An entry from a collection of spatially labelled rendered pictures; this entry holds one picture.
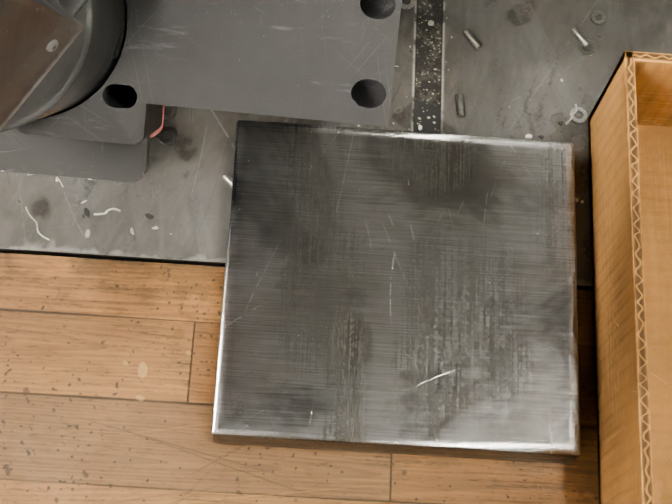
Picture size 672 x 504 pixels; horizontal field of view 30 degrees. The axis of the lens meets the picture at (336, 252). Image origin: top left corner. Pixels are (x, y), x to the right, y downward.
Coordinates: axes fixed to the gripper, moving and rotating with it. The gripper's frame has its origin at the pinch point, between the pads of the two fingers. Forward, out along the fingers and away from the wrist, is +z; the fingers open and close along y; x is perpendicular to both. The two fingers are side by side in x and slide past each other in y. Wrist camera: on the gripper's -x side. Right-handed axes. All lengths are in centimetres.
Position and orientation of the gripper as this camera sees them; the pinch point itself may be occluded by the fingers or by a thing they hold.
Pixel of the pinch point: (98, 17)
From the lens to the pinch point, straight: 50.4
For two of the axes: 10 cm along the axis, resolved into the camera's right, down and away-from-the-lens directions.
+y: 1.0, -9.8, -1.7
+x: -9.9, -0.9, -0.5
